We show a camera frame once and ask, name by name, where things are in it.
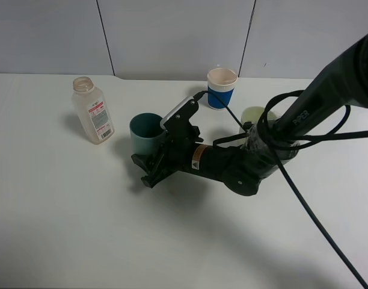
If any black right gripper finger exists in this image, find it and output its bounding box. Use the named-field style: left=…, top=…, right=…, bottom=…
left=131, top=154, right=156, bottom=188

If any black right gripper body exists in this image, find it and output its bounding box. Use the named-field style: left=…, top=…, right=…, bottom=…
left=147, top=125, right=202, bottom=188

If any teal plastic cup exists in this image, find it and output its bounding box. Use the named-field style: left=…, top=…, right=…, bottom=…
left=129, top=113, right=165, bottom=155

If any clear plastic drink bottle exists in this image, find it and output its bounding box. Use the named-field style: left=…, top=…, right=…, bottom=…
left=72, top=76, right=115, bottom=145

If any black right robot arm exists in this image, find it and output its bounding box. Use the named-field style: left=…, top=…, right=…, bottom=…
left=132, top=34, right=368, bottom=196

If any blue sleeved glass cup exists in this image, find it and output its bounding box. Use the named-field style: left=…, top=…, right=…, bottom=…
left=207, top=67, right=238, bottom=110

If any pale green plastic cup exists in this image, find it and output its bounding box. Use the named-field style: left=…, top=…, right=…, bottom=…
left=241, top=106, right=280, bottom=124

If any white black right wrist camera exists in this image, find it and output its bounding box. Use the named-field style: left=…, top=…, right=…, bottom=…
left=160, top=97, right=199, bottom=135

